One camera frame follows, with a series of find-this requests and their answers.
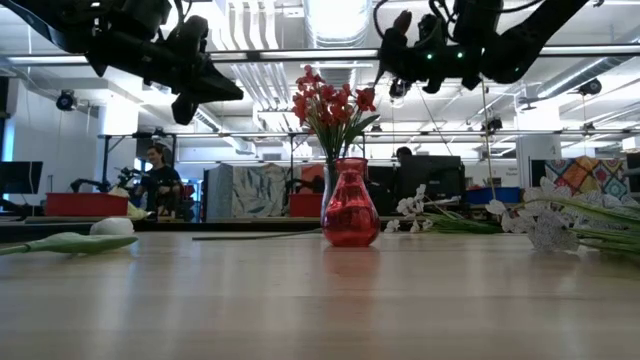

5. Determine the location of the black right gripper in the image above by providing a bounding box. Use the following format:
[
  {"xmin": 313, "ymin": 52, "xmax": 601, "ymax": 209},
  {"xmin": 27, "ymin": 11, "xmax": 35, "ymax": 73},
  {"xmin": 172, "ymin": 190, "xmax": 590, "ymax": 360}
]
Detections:
[{"xmin": 377, "ymin": 8, "xmax": 484, "ymax": 95}]

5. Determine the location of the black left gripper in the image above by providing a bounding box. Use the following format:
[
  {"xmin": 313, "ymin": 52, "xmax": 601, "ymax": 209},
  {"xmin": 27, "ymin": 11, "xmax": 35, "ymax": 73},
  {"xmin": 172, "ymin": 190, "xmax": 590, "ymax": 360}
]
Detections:
[{"xmin": 85, "ymin": 29, "xmax": 245, "ymax": 127}]

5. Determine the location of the red flower bunch stem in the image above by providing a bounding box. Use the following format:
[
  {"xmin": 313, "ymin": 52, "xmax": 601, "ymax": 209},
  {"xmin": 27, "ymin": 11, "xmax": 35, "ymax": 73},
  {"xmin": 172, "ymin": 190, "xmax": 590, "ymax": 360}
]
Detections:
[{"xmin": 319, "ymin": 83, "xmax": 381, "ymax": 162}]

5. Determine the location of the white tulip green stem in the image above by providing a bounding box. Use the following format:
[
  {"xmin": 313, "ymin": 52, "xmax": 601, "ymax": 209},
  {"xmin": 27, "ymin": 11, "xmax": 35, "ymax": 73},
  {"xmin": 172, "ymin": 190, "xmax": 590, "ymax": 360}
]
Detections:
[{"xmin": 0, "ymin": 217, "xmax": 139, "ymax": 257}]

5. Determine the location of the clear glass vase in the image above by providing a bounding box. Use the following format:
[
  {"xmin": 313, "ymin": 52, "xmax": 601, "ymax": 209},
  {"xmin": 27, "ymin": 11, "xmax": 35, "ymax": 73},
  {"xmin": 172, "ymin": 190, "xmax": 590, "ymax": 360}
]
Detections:
[{"xmin": 319, "ymin": 160, "xmax": 338, "ymax": 221}]

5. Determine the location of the red glass vase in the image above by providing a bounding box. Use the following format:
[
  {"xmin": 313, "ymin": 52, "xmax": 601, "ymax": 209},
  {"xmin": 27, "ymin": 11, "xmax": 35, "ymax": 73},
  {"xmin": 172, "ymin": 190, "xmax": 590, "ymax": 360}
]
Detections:
[{"xmin": 320, "ymin": 157, "xmax": 382, "ymax": 248}]

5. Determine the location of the leaf-patterned cloth panel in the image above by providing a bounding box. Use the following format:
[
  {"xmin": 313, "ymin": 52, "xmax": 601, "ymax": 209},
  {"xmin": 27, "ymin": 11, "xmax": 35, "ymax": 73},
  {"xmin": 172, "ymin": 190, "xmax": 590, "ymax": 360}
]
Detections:
[{"xmin": 206, "ymin": 162, "xmax": 301, "ymax": 222}]

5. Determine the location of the large black monitor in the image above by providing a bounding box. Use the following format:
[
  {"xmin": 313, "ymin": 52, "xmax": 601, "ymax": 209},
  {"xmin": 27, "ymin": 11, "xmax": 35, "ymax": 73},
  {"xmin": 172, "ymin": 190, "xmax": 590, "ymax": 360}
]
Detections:
[{"xmin": 398, "ymin": 154, "xmax": 467, "ymax": 205}]

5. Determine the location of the small red bin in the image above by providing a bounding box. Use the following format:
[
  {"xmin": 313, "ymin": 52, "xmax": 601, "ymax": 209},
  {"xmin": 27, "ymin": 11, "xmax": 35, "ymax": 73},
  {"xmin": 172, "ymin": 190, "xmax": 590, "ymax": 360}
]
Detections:
[{"xmin": 288, "ymin": 193, "xmax": 324, "ymax": 218}]

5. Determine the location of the large red bin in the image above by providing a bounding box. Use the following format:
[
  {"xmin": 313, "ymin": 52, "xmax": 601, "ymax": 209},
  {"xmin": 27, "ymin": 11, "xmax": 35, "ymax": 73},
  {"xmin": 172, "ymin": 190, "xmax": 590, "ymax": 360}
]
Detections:
[{"xmin": 45, "ymin": 192, "xmax": 130, "ymax": 217}]

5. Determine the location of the blue bin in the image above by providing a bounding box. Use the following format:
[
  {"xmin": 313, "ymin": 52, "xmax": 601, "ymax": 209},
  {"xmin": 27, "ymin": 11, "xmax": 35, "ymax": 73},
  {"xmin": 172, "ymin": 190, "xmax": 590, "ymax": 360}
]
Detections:
[{"xmin": 467, "ymin": 186, "xmax": 524, "ymax": 205}]

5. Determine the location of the white flower bunch small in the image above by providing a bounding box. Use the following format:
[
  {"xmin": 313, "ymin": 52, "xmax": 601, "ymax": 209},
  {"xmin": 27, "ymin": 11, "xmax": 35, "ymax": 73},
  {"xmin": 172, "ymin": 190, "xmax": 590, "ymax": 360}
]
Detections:
[{"xmin": 383, "ymin": 183, "xmax": 504, "ymax": 237}]

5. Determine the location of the black monitor on desk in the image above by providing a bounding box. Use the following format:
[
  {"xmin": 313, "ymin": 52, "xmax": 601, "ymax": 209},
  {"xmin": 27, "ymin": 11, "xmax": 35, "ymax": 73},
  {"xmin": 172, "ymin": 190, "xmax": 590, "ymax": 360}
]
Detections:
[{"xmin": 0, "ymin": 160, "xmax": 44, "ymax": 195}]

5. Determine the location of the colourful patchwork quilt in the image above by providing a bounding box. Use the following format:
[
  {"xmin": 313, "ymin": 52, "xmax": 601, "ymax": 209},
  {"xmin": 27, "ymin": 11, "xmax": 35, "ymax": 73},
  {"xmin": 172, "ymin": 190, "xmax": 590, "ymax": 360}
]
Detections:
[{"xmin": 543, "ymin": 156, "xmax": 631, "ymax": 201}]

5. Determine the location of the white flower bunch large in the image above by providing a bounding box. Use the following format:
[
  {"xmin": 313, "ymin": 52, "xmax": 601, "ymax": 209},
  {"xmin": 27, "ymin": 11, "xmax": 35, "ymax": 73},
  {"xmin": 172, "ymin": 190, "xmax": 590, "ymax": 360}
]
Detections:
[{"xmin": 487, "ymin": 177, "xmax": 640, "ymax": 261}]

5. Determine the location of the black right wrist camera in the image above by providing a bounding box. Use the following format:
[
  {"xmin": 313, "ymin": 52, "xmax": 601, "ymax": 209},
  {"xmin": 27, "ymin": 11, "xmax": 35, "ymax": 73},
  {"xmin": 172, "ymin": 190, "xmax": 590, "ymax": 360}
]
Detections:
[{"xmin": 417, "ymin": 13, "xmax": 448, "ymax": 49}]

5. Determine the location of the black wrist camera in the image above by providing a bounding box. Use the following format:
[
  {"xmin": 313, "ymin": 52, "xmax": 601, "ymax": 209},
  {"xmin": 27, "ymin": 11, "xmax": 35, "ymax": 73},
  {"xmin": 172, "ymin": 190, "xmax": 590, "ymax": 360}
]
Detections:
[
  {"xmin": 171, "ymin": 14, "xmax": 211, "ymax": 55},
  {"xmin": 417, "ymin": 13, "xmax": 448, "ymax": 49}
]

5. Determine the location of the black ceiling camera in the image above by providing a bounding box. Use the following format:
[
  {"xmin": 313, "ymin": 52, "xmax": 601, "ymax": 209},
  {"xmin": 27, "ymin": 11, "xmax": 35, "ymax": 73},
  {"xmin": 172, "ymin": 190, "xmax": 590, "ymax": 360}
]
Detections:
[
  {"xmin": 388, "ymin": 77, "xmax": 414, "ymax": 99},
  {"xmin": 578, "ymin": 78, "xmax": 603, "ymax": 97},
  {"xmin": 55, "ymin": 89, "xmax": 79, "ymax": 112}
]

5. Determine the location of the silver ceiling duct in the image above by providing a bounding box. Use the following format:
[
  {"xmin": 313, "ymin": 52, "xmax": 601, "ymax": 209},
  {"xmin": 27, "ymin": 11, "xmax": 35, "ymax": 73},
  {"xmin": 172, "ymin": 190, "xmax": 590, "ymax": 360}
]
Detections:
[{"xmin": 302, "ymin": 0, "xmax": 374, "ymax": 49}]

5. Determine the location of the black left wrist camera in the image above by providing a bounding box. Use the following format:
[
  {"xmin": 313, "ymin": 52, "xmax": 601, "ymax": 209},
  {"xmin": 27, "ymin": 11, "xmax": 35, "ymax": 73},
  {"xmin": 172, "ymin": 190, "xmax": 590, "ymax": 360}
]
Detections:
[{"xmin": 171, "ymin": 14, "xmax": 211, "ymax": 55}]

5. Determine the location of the black overhead light rail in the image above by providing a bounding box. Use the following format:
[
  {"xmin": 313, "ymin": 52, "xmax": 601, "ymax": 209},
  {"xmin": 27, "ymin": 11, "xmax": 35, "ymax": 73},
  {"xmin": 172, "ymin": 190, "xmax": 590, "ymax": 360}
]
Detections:
[{"xmin": 0, "ymin": 45, "xmax": 640, "ymax": 64}]

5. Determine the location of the yellow hanging cable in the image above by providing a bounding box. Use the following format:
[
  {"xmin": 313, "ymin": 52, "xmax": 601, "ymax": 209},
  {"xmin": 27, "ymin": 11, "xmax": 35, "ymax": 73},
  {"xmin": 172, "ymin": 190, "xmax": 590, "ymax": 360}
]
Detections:
[{"xmin": 479, "ymin": 82, "xmax": 497, "ymax": 201}]

